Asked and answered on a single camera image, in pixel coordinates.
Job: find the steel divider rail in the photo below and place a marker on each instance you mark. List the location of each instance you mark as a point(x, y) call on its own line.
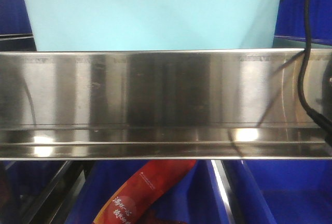
point(226, 192)

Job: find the dark blue bin lower right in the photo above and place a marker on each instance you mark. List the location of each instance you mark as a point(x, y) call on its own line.
point(282, 191)

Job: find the stainless steel shelf rail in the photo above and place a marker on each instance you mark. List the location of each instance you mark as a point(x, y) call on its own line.
point(217, 104)

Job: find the dark blue bin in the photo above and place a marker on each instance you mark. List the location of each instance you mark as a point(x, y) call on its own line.
point(195, 199)
point(290, 21)
point(29, 178)
point(14, 18)
point(282, 191)

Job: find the dark blue bin upper left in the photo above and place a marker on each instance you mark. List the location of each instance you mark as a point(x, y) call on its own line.
point(14, 18)

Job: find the dark blue bin lower left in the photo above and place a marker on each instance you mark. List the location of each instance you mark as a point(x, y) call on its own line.
point(29, 178)

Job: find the light blue plastic bin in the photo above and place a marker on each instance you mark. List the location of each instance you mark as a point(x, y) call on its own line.
point(133, 25)

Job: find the dark blue bin upper right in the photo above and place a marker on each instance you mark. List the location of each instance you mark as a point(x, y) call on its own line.
point(290, 21)

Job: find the dark blue bin lower middle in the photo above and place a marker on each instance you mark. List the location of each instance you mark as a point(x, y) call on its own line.
point(195, 199)

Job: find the red snack package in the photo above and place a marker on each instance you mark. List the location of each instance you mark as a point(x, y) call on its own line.
point(142, 189)

